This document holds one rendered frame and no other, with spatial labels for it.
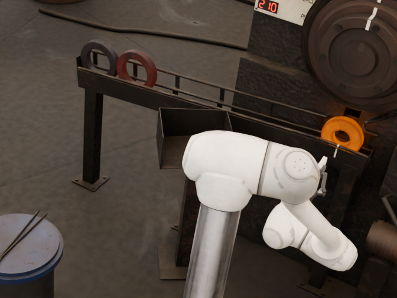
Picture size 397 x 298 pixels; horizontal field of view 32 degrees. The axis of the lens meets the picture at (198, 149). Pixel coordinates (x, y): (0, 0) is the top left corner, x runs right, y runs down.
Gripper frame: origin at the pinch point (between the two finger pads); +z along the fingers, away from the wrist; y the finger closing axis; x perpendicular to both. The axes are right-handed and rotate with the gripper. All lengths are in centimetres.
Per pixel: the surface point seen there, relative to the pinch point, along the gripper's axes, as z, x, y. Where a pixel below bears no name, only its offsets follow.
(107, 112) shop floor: 70, -81, -137
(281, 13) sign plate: 36, 31, -36
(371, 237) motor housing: 2.4, -25.1, 23.6
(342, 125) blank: 22.3, 2.6, -0.6
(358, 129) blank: 22.7, 2.9, 5.1
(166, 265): -12, -73, -51
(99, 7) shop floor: 177, -90, -218
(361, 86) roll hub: 14.9, 26.1, 3.3
